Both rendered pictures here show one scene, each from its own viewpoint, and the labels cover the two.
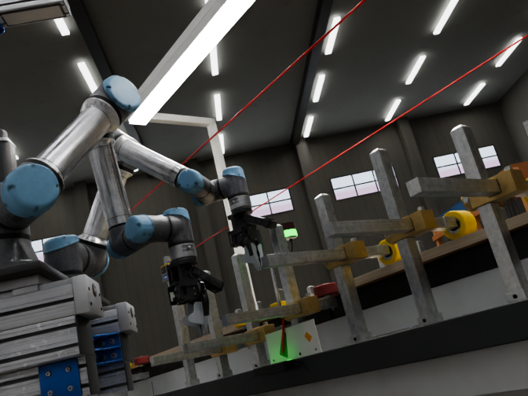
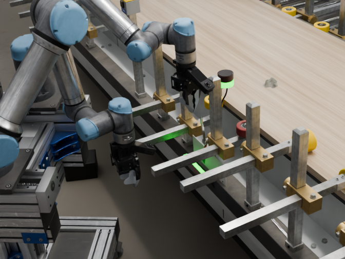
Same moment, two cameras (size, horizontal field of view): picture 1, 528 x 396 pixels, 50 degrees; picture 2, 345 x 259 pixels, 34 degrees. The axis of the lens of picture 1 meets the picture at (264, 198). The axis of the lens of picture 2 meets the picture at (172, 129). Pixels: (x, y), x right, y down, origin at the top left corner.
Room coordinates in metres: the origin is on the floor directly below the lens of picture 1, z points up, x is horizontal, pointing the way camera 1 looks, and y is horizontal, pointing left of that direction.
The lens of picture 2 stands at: (0.02, -0.33, 2.10)
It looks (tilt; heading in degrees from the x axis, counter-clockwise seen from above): 33 degrees down; 15
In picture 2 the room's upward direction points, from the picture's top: 5 degrees counter-clockwise
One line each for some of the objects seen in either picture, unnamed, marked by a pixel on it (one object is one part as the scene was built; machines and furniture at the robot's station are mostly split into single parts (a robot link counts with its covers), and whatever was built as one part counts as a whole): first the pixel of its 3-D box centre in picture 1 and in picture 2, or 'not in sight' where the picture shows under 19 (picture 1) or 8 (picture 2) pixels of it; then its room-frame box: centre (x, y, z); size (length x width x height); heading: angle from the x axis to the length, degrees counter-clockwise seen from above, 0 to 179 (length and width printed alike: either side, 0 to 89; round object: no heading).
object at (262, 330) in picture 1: (258, 335); (189, 124); (2.02, 0.13, 0.81); 0.14 x 0.06 x 0.05; 39
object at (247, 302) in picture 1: (251, 317); (186, 109); (2.04, 0.14, 0.87); 0.04 x 0.04 x 0.48; 39
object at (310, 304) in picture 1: (300, 309); (220, 144); (1.83, -0.03, 0.84); 0.14 x 0.06 x 0.05; 39
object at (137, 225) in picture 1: (144, 230); (92, 124); (1.50, 0.34, 1.12); 0.11 x 0.11 x 0.08; 47
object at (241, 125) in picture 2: (328, 301); (246, 136); (1.89, -0.13, 0.85); 0.08 x 0.08 x 0.11
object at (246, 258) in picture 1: (248, 258); (185, 102); (1.81, 0.09, 1.04); 0.06 x 0.03 x 0.09; 60
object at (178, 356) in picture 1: (205, 351); (149, 108); (2.15, 0.34, 0.80); 0.44 x 0.03 x 0.04; 129
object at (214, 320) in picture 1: (215, 331); (160, 85); (2.23, 0.30, 0.88); 0.04 x 0.04 x 0.48; 39
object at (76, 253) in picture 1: (64, 255); (29, 55); (1.84, 0.71, 1.20); 0.13 x 0.12 x 0.14; 167
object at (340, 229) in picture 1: (400, 225); (291, 202); (1.39, -0.32, 0.95); 0.50 x 0.04 x 0.04; 129
